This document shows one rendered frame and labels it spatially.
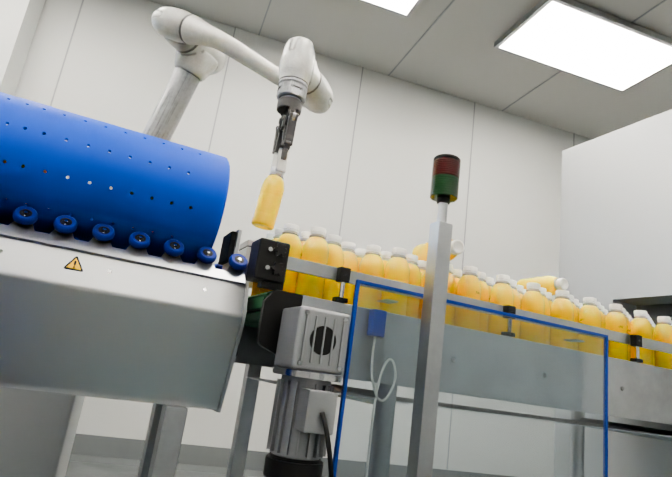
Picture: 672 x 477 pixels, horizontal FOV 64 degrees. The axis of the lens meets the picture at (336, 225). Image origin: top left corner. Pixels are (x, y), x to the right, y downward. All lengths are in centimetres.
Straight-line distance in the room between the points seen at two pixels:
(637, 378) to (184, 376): 130
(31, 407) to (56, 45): 334
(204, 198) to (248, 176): 310
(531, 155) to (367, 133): 170
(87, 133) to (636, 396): 163
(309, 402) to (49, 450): 99
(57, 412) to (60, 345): 60
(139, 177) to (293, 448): 65
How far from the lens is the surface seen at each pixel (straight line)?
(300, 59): 170
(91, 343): 124
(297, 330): 106
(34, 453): 185
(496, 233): 513
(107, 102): 450
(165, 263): 125
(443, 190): 125
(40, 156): 126
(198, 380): 129
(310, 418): 104
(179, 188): 126
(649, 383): 193
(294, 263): 123
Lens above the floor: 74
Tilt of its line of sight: 15 degrees up
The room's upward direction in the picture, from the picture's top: 8 degrees clockwise
